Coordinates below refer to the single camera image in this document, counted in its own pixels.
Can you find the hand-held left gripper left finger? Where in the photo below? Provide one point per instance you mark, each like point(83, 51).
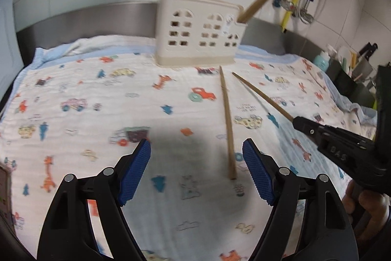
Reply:
point(136, 175)

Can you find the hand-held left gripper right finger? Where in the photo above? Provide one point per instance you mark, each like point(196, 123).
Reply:
point(258, 172)

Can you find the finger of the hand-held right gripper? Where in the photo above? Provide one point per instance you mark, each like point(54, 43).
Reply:
point(308, 128)

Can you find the cream plastic chopstick holder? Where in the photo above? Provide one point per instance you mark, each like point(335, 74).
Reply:
point(195, 53)

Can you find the person's right hand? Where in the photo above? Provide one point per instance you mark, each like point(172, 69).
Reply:
point(371, 212)

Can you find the green cutting board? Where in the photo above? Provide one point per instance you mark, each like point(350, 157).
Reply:
point(383, 102)

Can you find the teal pump bottle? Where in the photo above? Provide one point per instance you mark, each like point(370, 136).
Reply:
point(321, 60)

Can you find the cartoon printed white blanket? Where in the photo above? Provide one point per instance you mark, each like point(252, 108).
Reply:
point(122, 102)

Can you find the yellow utensil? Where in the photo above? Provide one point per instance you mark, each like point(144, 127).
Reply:
point(353, 60)

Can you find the white spatula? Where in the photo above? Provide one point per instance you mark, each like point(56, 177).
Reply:
point(343, 54)

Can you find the metal angle valve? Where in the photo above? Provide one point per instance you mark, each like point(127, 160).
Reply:
point(306, 17)
point(288, 6)

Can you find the white board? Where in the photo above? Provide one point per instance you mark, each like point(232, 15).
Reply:
point(9, 50)

